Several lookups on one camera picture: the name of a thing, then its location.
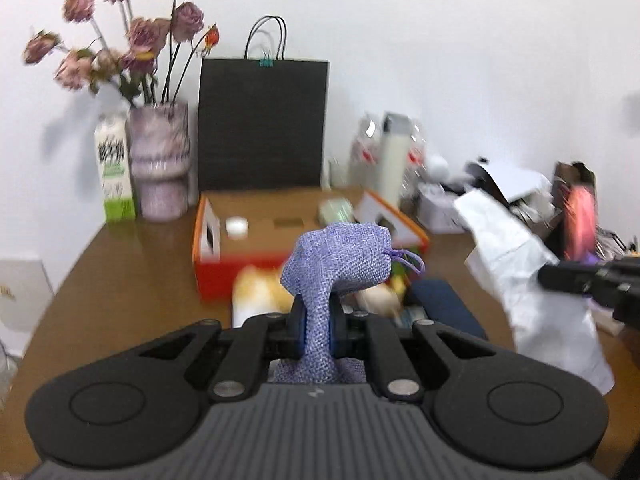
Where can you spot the clear water bottle red label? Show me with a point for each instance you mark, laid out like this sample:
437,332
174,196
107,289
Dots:
417,157
364,152

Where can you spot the crumpled clear plastic bag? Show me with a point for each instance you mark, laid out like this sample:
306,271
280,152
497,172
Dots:
336,211

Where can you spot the black paper bag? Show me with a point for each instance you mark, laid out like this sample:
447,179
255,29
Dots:
260,125

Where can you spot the green white milk carton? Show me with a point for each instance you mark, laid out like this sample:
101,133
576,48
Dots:
115,170

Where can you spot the yellow plush toy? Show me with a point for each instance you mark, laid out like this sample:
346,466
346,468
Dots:
257,292

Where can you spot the white paper sheet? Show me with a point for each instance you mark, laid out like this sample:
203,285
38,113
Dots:
515,177

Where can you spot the white thermos bottle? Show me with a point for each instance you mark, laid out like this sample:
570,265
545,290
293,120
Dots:
395,165

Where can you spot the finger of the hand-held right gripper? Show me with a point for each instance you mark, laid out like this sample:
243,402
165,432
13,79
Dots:
570,277

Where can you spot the teal binder clip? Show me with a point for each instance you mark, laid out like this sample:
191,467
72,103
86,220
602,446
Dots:
265,63

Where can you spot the dried pink roses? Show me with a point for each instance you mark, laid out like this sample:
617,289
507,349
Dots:
140,35

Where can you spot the navy zip pouch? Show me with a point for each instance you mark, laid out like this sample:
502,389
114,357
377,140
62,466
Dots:
450,310

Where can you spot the clear acrylic holder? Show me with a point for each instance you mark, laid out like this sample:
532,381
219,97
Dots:
336,175

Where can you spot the tablet with black case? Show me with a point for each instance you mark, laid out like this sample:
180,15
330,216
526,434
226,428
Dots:
580,215

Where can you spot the white tin box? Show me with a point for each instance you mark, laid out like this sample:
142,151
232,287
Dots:
440,210

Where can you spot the small white rounded case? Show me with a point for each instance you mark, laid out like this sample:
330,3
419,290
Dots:
236,226

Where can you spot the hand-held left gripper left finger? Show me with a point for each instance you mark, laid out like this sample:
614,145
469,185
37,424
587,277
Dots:
298,321

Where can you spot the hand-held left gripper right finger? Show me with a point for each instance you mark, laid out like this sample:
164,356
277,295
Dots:
338,332

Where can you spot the white round speaker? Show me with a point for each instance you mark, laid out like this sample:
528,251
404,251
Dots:
439,166

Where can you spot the orange cardboard box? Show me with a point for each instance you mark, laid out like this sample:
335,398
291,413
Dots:
235,272

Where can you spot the wooden desktop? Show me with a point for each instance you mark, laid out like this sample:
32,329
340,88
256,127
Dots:
125,270

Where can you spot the purple white ceramic vase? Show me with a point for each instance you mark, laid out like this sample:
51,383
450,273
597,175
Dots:
159,170

